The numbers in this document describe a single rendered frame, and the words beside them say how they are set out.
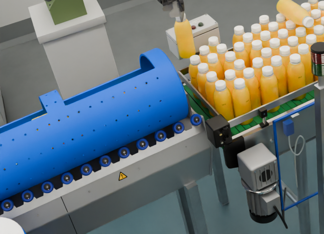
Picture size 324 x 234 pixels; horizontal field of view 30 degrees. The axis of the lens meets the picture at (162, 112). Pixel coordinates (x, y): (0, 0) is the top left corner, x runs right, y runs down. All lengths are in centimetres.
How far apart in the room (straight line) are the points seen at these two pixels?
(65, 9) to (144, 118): 87
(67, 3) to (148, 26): 207
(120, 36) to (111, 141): 270
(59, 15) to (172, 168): 93
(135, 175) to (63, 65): 83
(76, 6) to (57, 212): 101
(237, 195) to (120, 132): 131
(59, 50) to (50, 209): 89
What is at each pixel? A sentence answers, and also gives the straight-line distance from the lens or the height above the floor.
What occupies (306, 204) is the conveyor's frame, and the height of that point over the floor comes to 35.
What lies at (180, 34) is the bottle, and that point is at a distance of 236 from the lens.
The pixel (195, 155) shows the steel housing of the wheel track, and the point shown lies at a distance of 233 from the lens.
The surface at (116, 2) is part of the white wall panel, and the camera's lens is 515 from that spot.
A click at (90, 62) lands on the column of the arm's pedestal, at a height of 88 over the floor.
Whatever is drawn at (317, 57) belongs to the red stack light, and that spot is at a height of 124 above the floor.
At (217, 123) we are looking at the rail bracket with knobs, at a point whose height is 100.
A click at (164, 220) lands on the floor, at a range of 324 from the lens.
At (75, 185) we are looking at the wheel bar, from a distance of 222.
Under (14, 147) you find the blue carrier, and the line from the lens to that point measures 206.
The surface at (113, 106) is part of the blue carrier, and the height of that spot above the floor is 118.
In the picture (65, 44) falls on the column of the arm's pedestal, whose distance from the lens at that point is 284.
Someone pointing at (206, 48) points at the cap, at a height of 109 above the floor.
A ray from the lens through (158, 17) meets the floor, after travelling 490.
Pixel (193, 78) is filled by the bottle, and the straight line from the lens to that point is 241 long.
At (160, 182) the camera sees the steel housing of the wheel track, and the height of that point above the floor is 75.
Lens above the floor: 242
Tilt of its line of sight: 38 degrees down
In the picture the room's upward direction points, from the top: 14 degrees counter-clockwise
